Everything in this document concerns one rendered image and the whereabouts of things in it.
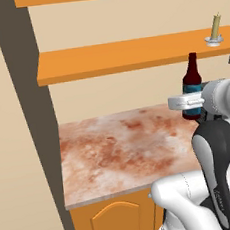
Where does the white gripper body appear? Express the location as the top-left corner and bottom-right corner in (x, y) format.
(166, 91), (207, 112)

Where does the orange arched cabinet door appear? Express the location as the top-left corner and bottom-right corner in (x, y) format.
(67, 186), (158, 230)

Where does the pale candle in white holder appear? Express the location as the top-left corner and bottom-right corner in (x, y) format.
(201, 12), (225, 48)

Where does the dark red beer bottle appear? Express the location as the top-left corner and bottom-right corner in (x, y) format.
(176, 51), (208, 122)

